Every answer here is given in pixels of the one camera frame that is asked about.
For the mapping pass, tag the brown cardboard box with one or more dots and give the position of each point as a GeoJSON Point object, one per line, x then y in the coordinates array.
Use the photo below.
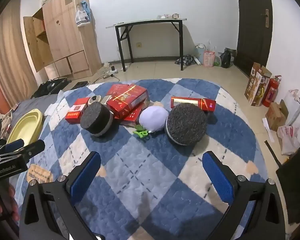
{"type": "Point", "coordinates": [275, 116]}

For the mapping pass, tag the purple plush ball green stem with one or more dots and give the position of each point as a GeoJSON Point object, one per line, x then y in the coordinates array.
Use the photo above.
{"type": "Point", "coordinates": [153, 118]}

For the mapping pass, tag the gold metal case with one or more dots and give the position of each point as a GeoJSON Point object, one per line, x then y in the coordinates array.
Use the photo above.
{"type": "Point", "coordinates": [106, 101]}

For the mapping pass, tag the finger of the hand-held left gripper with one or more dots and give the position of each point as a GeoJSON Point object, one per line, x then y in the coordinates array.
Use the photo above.
{"type": "Point", "coordinates": [15, 143]}
{"type": "Point", "coordinates": [35, 147]}

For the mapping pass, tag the wooden wardrobe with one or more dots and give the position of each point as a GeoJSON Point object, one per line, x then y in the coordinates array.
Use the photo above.
{"type": "Point", "coordinates": [65, 30]}

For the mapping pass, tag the folding table black legs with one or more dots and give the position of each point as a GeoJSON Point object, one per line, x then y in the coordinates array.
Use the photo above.
{"type": "Point", "coordinates": [145, 21]}

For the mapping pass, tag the person's left hand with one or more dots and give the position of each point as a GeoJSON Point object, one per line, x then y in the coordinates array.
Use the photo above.
{"type": "Point", "coordinates": [5, 202]}

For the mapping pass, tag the round metal tin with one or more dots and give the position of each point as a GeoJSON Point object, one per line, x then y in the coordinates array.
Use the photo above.
{"type": "Point", "coordinates": [95, 99]}

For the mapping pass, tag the small round container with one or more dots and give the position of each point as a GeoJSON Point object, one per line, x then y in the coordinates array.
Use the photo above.
{"type": "Point", "coordinates": [176, 16]}

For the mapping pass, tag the black floor strip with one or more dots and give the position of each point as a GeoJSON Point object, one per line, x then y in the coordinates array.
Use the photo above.
{"type": "Point", "coordinates": [272, 153]}

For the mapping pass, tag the beige curtain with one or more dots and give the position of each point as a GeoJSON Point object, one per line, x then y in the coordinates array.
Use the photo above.
{"type": "Point", "coordinates": [12, 55]}

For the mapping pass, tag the plaid cloth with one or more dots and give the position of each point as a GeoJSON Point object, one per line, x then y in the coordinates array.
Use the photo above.
{"type": "Point", "coordinates": [187, 60]}

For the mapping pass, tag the beige clothing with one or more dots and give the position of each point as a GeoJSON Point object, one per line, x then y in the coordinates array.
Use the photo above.
{"type": "Point", "coordinates": [1, 125]}

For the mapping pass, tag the wall socket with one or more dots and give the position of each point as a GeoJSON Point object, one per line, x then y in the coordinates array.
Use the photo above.
{"type": "Point", "coordinates": [139, 45]}

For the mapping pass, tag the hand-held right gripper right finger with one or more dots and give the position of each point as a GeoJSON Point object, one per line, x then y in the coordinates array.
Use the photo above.
{"type": "Point", "coordinates": [218, 177]}

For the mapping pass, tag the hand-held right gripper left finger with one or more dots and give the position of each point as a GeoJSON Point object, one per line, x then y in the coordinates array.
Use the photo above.
{"type": "Point", "coordinates": [86, 172]}

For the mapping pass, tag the blue checkered blanket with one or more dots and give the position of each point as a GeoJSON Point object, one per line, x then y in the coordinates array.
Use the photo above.
{"type": "Point", "coordinates": [145, 170]}

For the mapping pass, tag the black bag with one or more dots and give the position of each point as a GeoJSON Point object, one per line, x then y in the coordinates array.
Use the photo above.
{"type": "Point", "coordinates": [226, 57]}

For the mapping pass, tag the yellow plastic basin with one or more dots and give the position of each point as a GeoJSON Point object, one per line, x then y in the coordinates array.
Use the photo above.
{"type": "Point", "coordinates": [22, 130]}

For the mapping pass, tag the white power strip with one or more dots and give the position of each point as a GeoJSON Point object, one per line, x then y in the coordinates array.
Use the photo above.
{"type": "Point", "coordinates": [111, 73]}

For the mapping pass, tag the hanging white blue bag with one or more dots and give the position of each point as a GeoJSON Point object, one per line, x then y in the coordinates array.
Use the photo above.
{"type": "Point", "coordinates": [82, 15]}

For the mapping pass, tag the pink bag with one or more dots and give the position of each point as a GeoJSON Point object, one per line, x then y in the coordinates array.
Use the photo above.
{"type": "Point", "coordinates": [208, 58]}

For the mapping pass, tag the long red box foil window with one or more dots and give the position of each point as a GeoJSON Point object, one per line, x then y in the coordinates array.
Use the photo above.
{"type": "Point", "coordinates": [192, 103]}

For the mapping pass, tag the dark brown door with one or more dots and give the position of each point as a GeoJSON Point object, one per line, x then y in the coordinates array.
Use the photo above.
{"type": "Point", "coordinates": [252, 30]}

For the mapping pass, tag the black suitcase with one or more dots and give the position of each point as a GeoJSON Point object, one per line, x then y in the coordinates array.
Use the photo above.
{"type": "Point", "coordinates": [50, 87]}

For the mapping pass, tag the green bag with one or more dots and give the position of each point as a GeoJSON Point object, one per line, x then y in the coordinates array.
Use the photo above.
{"type": "Point", "coordinates": [217, 61]}

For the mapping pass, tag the red box gold print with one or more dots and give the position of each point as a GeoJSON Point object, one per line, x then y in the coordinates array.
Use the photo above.
{"type": "Point", "coordinates": [131, 115]}

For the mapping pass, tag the black tray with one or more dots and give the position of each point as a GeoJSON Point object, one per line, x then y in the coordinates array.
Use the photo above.
{"type": "Point", "coordinates": [80, 84]}

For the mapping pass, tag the red fire extinguisher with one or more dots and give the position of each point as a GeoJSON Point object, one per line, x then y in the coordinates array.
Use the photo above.
{"type": "Point", "coordinates": [271, 92]}

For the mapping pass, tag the white red plastic bag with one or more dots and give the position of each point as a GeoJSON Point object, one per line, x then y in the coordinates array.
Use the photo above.
{"type": "Point", "coordinates": [288, 136]}

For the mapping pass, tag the dark cloth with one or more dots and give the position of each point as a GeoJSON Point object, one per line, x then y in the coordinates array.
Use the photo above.
{"type": "Point", "coordinates": [295, 175]}

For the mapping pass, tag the small red box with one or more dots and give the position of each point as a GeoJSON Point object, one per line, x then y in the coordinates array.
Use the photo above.
{"type": "Point", "coordinates": [76, 111]}

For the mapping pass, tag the printed cardboard box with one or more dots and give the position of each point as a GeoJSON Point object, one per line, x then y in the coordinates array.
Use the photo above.
{"type": "Point", "coordinates": [257, 85]}

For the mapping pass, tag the pale plastic bag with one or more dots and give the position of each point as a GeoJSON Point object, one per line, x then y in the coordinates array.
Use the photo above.
{"type": "Point", "coordinates": [200, 51]}

